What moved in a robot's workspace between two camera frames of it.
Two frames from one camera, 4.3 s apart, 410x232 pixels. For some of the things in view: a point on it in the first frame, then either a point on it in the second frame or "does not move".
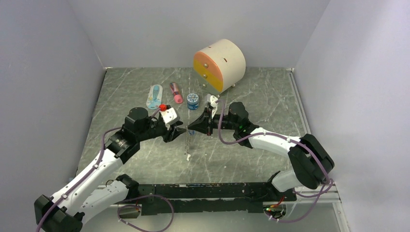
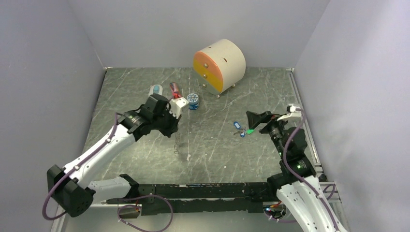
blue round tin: (192, 101) does not move
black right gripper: (202, 124) to (255, 119)
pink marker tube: (177, 96) does not move
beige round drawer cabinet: (219, 65) does not move
